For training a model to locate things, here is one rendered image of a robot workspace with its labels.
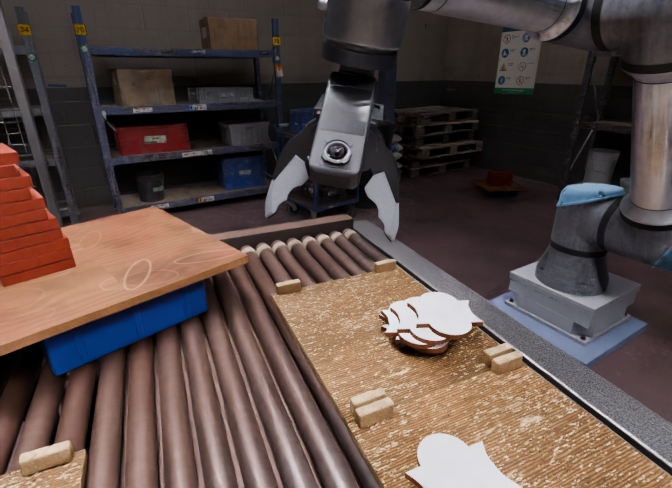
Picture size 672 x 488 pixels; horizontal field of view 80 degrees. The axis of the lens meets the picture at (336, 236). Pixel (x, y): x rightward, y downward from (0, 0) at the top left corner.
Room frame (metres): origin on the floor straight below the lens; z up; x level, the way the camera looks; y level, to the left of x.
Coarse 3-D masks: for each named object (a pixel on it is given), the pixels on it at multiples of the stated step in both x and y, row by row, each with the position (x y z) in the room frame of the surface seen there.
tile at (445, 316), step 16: (416, 304) 0.68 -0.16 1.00; (432, 304) 0.68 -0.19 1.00; (448, 304) 0.68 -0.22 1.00; (464, 304) 0.68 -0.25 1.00; (432, 320) 0.62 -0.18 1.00; (448, 320) 0.62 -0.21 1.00; (464, 320) 0.62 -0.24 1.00; (480, 320) 0.62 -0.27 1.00; (448, 336) 0.58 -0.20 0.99; (464, 336) 0.58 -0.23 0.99
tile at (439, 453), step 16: (432, 448) 0.40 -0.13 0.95; (448, 448) 0.40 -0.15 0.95; (464, 448) 0.40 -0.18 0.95; (480, 448) 0.40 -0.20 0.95; (432, 464) 0.37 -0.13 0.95; (448, 464) 0.37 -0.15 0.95; (464, 464) 0.37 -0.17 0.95; (480, 464) 0.37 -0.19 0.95; (416, 480) 0.35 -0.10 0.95; (432, 480) 0.35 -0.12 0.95; (448, 480) 0.35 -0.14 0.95; (464, 480) 0.35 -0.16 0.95; (480, 480) 0.35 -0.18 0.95; (496, 480) 0.35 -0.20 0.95
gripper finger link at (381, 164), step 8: (384, 144) 0.40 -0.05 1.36; (384, 152) 0.40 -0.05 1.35; (376, 160) 0.41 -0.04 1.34; (384, 160) 0.40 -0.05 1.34; (392, 160) 0.40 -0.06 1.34; (376, 168) 0.41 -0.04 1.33; (384, 168) 0.41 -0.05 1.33; (392, 168) 0.40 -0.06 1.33; (392, 176) 0.41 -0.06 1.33; (392, 184) 0.41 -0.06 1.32; (392, 192) 0.41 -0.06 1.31
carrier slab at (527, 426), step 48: (480, 384) 0.53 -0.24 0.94; (528, 384) 0.53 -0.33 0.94; (384, 432) 0.43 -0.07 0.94; (432, 432) 0.43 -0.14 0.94; (480, 432) 0.43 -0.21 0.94; (528, 432) 0.43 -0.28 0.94; (576, 432) 0.43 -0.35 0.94; (384, 480) 0.36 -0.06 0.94; (528, 480) 0.36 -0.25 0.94; (576, 480) 0.36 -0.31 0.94; (624, 480) 0.36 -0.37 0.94
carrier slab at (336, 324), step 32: (320, 288) 0.85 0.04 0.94; (352, 288) 0.85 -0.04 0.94; (384, 288) 0.85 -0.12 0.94; (416, 288) 0.85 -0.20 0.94; (288, 320) 0.71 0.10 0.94; (320, 320) 0.71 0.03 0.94; (352, 320) 0.71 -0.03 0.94; (320, 352) 0.61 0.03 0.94; (352, 352) 0.61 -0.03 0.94; (384, 352) 0.61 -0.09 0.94; (416, 352) 0.61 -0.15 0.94; (448, 352) 0.61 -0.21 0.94; (480, 352) 0.61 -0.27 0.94; (352, 384) 0.53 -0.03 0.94; (384, 384) 0.53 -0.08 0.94; (416, 384) 0.53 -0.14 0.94; (448, 384) 0.53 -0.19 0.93; (352, 416) 0.46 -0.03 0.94
